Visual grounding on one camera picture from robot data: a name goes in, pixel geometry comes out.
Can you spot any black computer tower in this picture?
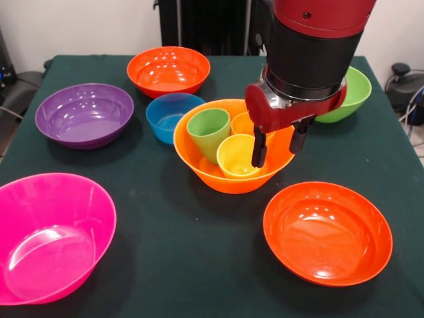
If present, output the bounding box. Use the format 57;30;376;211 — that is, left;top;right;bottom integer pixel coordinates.
0;26;17;97

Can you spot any orange plastic bowl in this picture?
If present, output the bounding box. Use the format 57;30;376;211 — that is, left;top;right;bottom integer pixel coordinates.
173;98;296;195

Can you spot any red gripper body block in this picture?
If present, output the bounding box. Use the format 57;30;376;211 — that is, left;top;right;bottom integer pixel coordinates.
244;78;348;133

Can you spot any yellow plastic cup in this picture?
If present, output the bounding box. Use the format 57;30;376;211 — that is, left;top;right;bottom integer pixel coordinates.
217;133;266;180

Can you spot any orange plastic cup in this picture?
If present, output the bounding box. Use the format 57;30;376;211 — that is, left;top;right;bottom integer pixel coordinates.
231;111;276;147

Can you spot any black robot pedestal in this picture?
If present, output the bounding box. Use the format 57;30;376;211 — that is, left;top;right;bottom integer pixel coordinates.
154;0;274;56

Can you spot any grey cable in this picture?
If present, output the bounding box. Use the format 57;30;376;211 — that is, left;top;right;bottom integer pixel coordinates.
0;105;25;121

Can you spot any blue cable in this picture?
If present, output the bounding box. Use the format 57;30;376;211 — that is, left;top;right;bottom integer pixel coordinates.
405;84;424;127

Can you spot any dark green table cloth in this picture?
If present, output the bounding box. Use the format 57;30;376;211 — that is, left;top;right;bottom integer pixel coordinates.
0;54;424;318

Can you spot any red plastic bowl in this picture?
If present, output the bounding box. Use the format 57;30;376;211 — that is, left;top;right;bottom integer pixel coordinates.
127;46;211;99
262;181;394;287

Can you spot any purple plastic bowl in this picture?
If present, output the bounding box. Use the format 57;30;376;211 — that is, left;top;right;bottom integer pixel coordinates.
34;83;134;150

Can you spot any pink plastic bowl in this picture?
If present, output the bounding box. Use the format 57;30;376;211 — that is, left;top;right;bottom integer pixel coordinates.
0;172;118;305

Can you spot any blue plastic bowl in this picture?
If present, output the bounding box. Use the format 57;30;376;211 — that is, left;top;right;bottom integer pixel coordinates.
145;93;206;145

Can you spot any green plastic bowl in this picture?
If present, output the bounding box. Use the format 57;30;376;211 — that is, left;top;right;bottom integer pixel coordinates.
314;66;372;124

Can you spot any green plastic cup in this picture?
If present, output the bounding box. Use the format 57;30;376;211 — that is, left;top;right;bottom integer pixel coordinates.
186;108;231;165

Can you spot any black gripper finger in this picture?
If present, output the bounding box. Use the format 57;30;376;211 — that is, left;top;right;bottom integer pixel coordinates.
250;125;268;169
289;115;315;155

